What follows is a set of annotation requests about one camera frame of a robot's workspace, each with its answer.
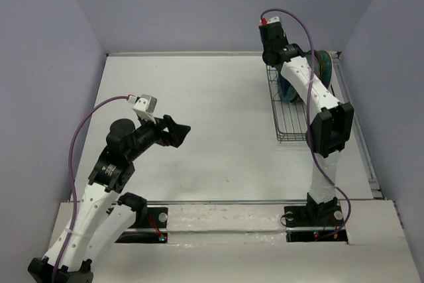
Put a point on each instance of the teal scalloped plate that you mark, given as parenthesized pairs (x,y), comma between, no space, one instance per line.
(286,91)

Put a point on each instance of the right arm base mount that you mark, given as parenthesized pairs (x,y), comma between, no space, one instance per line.
(303,228)

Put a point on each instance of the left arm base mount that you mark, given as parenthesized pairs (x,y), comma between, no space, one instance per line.
(150,229)

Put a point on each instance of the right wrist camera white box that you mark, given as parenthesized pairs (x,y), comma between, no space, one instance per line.
(265,21)

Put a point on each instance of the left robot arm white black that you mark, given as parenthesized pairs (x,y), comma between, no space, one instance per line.
(105,212)

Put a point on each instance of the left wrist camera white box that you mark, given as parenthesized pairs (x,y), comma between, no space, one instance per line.
(144,107)

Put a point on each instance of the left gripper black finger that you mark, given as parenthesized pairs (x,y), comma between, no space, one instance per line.
(177,134)
(169,123)

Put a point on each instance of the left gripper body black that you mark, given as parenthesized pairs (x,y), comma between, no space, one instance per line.
(150,133)

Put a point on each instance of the red teal floral plate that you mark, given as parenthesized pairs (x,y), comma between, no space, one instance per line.
(328,68)

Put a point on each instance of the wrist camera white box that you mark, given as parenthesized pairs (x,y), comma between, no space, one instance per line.
(144,107)
(265,21)

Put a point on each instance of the dark wire dish rack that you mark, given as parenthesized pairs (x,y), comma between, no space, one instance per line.
(289,118)

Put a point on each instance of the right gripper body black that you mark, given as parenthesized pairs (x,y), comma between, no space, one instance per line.
(266,50)

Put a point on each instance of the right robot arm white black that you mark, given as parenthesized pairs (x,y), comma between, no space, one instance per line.
(304,76)

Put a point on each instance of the blue plate white blossoms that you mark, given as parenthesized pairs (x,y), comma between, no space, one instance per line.
(316,59)

